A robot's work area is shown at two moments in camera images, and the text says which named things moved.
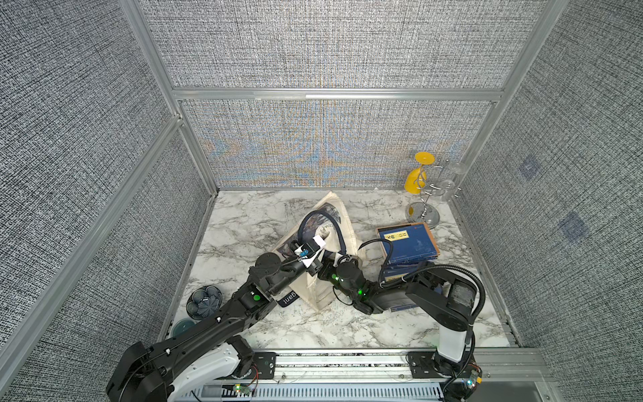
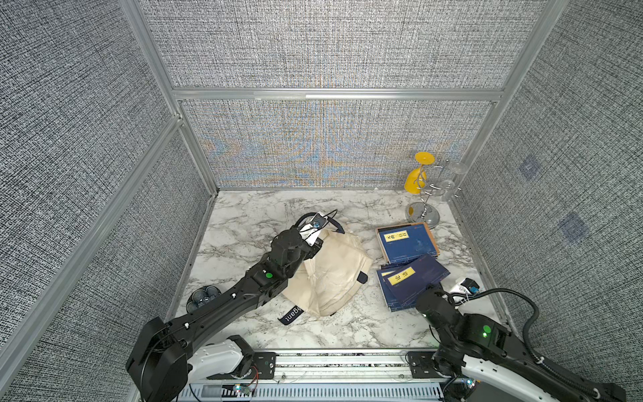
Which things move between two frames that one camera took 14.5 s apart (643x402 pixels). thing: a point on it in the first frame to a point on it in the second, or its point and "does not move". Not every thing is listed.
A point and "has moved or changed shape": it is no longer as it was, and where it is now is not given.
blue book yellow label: (410, 242) does not move
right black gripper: (328, 265) to (434, 293)
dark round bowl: (203, 301) does not move
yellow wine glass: (416, 178) does not move
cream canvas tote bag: (322, 233) has moved or changed shape
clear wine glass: (448, 187) does not move
